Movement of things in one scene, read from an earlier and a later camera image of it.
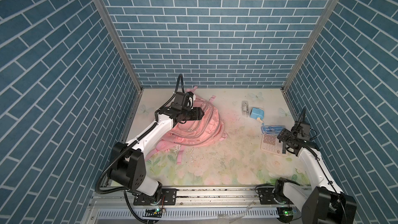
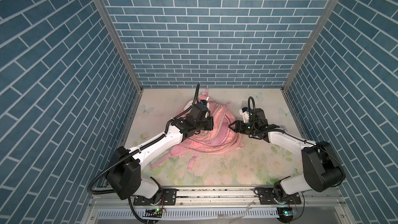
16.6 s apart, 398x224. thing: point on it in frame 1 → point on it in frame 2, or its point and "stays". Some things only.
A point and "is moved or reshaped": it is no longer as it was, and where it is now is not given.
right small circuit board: [285, 214] stays
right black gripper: [285, 134] → [239, 124]
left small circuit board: [154, 212] stays
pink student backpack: [207, 130] is moved or reshaped
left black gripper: [197, 114] → [210, 120]
